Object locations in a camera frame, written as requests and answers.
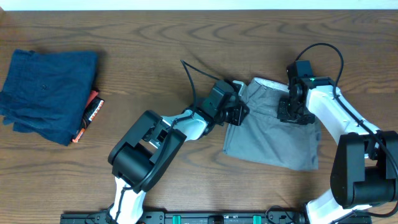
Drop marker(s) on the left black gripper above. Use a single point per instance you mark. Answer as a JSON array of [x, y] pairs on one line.
[[238, 109]]

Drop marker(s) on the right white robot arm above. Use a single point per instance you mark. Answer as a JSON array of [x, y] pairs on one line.
[[364, 172]]

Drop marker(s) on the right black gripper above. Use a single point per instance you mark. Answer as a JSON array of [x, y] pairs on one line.
[[283, 116]]

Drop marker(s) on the orange black folded item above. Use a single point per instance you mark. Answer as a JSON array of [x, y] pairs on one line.
[[92, 108]]

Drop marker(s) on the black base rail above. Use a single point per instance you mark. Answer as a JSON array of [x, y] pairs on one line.
[[160, 217]]

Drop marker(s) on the grey shorts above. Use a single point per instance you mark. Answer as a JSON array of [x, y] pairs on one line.
[[263, 138]]

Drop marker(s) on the folded navy blue garment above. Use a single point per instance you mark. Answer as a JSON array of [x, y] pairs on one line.
[[47, 93]]

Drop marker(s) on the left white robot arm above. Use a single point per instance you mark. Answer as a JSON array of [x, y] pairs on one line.
[[144, 153]]

